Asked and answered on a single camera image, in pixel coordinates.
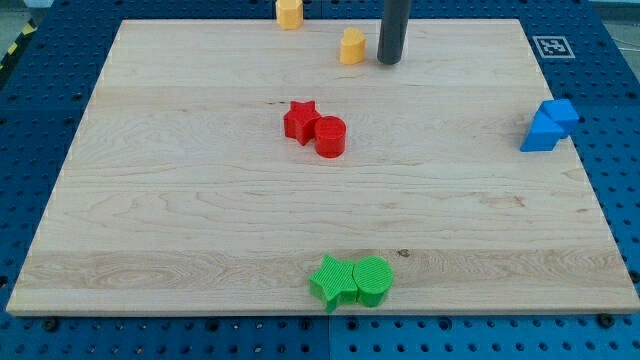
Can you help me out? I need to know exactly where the yellow hexagon block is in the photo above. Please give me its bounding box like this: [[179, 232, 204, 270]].
[[275, 0, 304, 30]]

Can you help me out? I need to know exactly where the red circle block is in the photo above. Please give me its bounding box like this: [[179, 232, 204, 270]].
[[314, 116, 347, 158]]

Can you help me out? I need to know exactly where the wooden board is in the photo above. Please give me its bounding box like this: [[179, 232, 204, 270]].
[[7, 19, 639, 317]]

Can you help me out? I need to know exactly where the green star block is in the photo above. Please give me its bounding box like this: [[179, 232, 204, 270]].
[[309, 254, 358, 313]]

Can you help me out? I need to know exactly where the blue triangle block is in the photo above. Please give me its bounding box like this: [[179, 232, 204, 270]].
[[520, 110, 564, 152]]

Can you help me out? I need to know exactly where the white fiducial marker tag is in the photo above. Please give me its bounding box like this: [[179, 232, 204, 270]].
[[533, 35, 575, 59]]

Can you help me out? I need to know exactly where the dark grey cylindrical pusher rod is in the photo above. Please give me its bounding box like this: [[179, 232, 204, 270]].
[[377, 0, 411, 65]]

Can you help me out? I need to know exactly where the blue cube block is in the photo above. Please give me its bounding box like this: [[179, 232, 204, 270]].
[[540, 99, 580, 139]]

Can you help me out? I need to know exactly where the green circle block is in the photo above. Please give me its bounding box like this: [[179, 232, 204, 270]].
[[353, 256, 394, 307]]

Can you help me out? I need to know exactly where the red star block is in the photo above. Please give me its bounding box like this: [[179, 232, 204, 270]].
[[283, 101, 321, 146]]

